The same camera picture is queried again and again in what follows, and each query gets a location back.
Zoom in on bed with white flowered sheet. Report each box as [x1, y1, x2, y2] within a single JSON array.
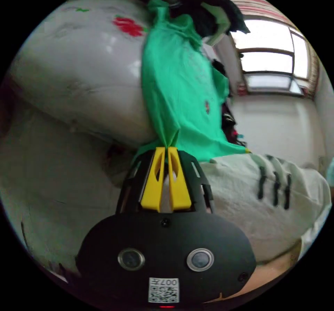
[[6, 0, 160, 150]]

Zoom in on green short sleeve shirt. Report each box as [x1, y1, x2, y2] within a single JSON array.
[[130, 0, 253, 166]]

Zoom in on person's body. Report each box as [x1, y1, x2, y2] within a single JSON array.
[[200, 153, 333, 264]]

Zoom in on window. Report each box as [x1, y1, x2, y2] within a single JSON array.
[[231, 16, 318, 98]]

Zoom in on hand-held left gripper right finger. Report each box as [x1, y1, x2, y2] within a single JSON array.
[[168, 147, 193, 211]]

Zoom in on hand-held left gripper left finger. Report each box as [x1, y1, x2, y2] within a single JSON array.
[[141, 147, 166, 212]]

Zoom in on striped red white curtain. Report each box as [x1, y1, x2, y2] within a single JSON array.
[[216, 0, 323, 100]]

